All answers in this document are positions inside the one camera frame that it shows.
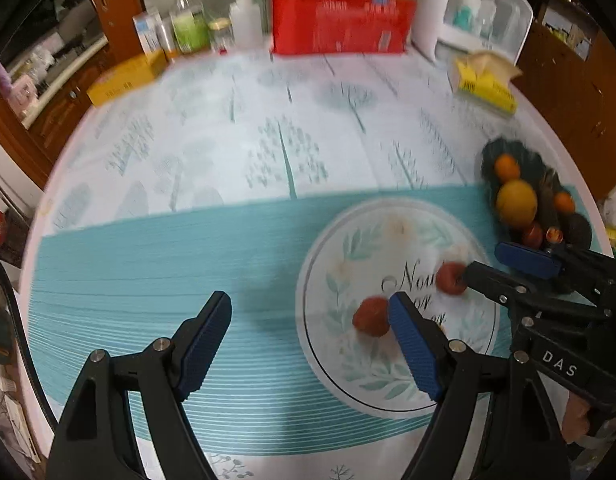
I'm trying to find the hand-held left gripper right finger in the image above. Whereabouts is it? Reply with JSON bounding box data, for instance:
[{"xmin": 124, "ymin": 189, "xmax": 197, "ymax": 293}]
[{"xmin": 387, "ymin": 292, "xmax": 573, "ymax": 480}]

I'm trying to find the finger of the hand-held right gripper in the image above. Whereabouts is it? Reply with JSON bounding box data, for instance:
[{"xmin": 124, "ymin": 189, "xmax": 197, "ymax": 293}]
[
  {"xmin": 494, "ymin": 241, "xmax": 616, "ymax": 311},
  {"xmin": 461, "ymin": 261, "xmax": 611, "ymax": 326}
]

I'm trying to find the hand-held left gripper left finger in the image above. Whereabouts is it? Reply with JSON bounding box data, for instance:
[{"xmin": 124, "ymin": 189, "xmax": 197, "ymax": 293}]
[{"xmin": 47, "ymin": 290, "xmax": 233, "ymax": 480}]

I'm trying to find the large orange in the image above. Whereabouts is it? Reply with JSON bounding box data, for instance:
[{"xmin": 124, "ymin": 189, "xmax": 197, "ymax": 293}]
[{"xmin": 496, "ymin": 180, "xmax": 539, "ymax": 227}]

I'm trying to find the dark avocado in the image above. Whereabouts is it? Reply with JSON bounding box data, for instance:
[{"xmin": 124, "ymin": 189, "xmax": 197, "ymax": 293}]
[{"xmin": 563, "ymin": 212, "xmax": 595, "ymax": 253}]

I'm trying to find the overripe dark banana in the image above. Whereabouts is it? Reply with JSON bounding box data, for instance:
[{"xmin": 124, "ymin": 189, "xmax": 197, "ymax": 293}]
[{"xmin": 537, "ymin": 167, "xmax": 563, "ymax": 233}]

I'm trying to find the dark green scalloped plate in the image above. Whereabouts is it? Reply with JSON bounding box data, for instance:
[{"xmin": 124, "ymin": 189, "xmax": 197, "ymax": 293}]
[{"xmin": 475, "ymin": 136, "xmax": 598, "ymax": 263}]

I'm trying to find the tangerine with green stem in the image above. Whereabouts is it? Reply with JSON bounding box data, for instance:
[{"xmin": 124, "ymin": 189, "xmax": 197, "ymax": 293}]
[{"xmin": 494, "ymin": 154, "xmax": 521, "ymax": 182}]

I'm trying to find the white floral plate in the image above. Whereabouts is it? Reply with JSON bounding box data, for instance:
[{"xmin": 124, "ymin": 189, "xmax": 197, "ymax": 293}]
[{"xmin": 295, "ymin": 198, "xmax": 503, "ymax": 419}]

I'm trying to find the person's right hand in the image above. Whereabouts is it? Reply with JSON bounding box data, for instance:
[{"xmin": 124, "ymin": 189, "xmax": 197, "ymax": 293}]
[{"xmin": 562, "ymin": 394, "xmax": 590, "ymax": 445}]

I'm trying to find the yellow tissue box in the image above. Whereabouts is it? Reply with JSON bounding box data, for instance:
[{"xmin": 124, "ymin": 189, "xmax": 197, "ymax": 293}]
[{"xmin": 447, "ymin": 51, "xmax": 523, "ymax": 117}]

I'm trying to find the yellow tin box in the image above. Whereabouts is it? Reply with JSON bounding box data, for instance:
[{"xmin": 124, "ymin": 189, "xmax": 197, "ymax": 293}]
[{"xmin": 86, "ymin": 50, "xmax": 169, "ymax": 107}]

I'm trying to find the red paper cup package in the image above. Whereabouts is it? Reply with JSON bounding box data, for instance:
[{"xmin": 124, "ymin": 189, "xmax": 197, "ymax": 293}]
[{"xmin": 270, "ymin": 0, "xmax": 434, "ymax": 56}]

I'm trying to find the metal can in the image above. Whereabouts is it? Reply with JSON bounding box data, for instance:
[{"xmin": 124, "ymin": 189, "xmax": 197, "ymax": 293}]
[{"xmin": 157, "ymin": 16, "xmax": 180, "ymax": 59}]

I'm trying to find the small glass jar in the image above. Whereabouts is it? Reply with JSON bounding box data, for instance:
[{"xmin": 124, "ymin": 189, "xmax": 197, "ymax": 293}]
[{"xmin": 208, "ymin": 18, "xmax": 235, "ymax": 52}]

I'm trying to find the blue white carton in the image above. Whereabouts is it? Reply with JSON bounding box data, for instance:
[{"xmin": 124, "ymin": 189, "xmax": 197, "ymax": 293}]
[{"xmin": 132, "ymin": 6, "xmax": 165, "ymax": 57}]

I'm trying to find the glass bottle green label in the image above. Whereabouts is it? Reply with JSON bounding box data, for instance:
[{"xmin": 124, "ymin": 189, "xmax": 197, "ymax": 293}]
[{"xmin": 170, "ymin": 0, "xmax": 211, "ymax": 54}]

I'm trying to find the white squeeze bottle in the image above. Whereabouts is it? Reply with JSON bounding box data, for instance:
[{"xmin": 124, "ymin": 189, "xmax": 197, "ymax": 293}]
[{"xmin": 229, "ymin": 0, "xmax": 264, "ymax": 50}]

